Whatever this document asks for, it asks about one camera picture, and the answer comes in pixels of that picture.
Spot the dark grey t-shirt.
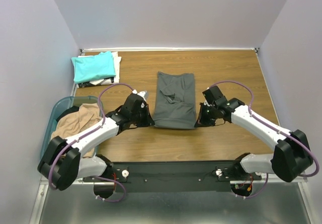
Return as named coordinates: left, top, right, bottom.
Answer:
left=152, top=71, right=197, bottom=130

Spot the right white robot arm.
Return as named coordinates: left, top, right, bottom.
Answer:
left=195, top=86, right=313, bottom=182

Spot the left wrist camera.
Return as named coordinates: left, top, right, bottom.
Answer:
left=132, top=90, right=148, bottom=102

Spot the aluminium frame rail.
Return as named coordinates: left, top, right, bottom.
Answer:
left=40, top=162, right=308, bottom=186

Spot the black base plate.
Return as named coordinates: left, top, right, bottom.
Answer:
left=83, top=161, right=262, bottom=194

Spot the white folded t-shirt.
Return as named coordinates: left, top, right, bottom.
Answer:
left=76, top=51, right=122, bottom=88

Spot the teal folded t-shirt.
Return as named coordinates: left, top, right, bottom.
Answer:
left=71, top=51, right=115, bottom=84

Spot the beige crumpled t-shirt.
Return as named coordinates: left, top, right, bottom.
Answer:
left=50, top=103, right=103, bottom=159

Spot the black garment in bin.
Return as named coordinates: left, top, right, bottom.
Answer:
left=56, top=106, right=79, bottom=122

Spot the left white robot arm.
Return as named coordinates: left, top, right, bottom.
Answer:
left=37, top=90, right=154, bottom=191

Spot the teal plastic bin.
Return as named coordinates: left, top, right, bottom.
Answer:
left=40, top=96, right=98, bottom=159

